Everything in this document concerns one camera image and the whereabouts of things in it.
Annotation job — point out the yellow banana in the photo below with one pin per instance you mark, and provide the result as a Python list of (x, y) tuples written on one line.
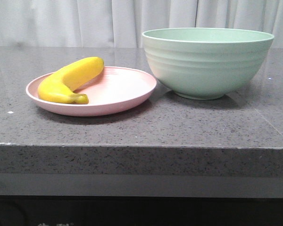
[(60, 86)]

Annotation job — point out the pink plate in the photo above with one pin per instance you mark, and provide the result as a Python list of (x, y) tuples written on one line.
[(116, 90)]

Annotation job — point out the green bowl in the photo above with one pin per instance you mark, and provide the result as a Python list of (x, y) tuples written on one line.
[(205, 63)]

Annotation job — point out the white curtain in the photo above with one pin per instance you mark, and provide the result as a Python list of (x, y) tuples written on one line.
[(120, 23)]

